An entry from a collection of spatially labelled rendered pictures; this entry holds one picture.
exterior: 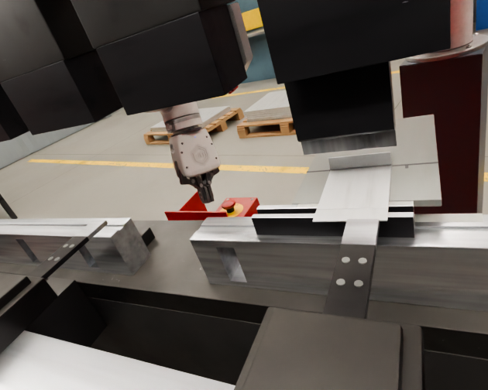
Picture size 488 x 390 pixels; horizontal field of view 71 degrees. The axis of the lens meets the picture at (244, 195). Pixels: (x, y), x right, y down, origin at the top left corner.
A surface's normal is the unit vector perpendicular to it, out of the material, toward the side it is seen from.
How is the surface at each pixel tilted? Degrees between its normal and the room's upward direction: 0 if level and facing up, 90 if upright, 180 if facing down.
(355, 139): 90
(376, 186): 0
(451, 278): 90
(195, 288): 0
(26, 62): 90
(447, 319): 0
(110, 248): 90
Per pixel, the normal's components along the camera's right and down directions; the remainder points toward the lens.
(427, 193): -0.29, -0.84
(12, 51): -0.38, 0.54
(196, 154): 0.61, -0.04
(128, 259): 0.88, -0.04
